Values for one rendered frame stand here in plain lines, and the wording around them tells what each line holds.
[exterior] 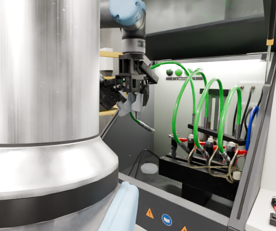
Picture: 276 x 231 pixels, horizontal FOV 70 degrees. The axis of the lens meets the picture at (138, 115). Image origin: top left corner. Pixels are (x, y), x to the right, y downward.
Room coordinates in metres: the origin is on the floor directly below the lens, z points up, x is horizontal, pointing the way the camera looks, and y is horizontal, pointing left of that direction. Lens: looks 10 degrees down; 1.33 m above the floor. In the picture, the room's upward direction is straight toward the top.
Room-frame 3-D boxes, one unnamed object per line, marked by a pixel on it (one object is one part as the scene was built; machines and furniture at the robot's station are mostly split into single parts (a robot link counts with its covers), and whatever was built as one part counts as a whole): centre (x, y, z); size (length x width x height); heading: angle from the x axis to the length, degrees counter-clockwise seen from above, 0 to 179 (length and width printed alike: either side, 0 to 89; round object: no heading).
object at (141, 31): (0.65, 0.01, 1.51); 0.09 x 0.08 x 0.11; 173
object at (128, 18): (0.56, 0.04, 1.51); 0.11 x 0.11 x 0.08; 83
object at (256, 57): (1.07, -0.33, 1.43); 0.54 x 0.03 x 0.02; 50
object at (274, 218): (0.48, -0.37, 0.99); 0.12 x 0.02 x 0.02; 145
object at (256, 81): (0.91, -0.52, 1.20); 0.13 x 0.03 x 0.31; 50
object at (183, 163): (0.79, -0.26, 0.91); 0.34 x 0.10 x 0.15; 50
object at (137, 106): (0.65, 0.00, 1.25); 0.06 x 0.03 x 0.09; 140
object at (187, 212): (0.68, -0.01, 0.87); 0.62 x 0.04 x 0.16; 50
